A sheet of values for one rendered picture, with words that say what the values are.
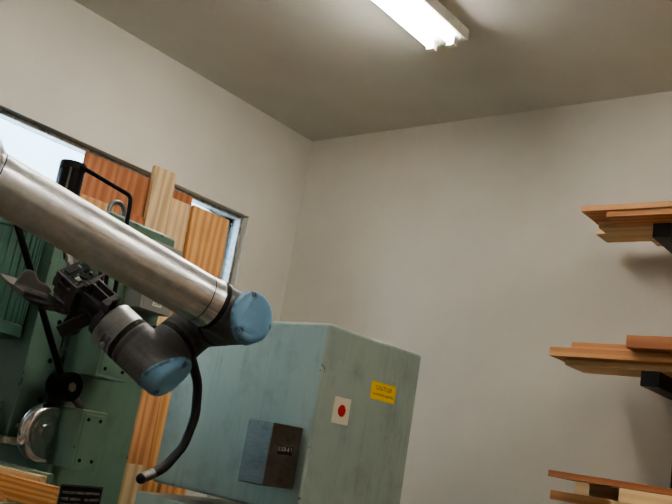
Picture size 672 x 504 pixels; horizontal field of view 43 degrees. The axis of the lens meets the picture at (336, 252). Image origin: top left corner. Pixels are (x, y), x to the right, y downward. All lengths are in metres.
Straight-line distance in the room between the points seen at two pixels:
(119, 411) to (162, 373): 0.53
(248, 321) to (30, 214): 0.40
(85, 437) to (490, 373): 2.15
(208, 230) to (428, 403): 1.27
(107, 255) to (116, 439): 0.76
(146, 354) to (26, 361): 0.43
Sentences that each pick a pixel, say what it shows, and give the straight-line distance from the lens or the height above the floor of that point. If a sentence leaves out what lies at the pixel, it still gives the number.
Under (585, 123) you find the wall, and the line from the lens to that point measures 3.79.
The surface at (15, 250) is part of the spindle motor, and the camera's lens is 1.84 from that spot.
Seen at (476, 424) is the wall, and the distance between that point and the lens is 3.63.
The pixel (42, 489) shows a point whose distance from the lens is 1.64.
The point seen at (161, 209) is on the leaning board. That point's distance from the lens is 3.78.
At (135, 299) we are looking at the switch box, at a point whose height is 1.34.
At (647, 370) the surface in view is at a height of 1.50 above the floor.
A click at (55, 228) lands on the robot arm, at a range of 1.33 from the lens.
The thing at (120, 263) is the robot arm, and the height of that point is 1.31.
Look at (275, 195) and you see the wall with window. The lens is 4.41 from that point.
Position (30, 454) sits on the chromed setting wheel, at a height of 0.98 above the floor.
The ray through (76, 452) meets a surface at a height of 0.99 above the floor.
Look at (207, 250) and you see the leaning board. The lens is 3.92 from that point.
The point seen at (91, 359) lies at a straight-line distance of 1.87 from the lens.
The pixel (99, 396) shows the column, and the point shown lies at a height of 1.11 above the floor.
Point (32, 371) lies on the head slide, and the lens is 1.90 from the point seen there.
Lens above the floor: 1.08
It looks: 13 degrees up
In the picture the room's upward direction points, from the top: 10 degrees clockwise
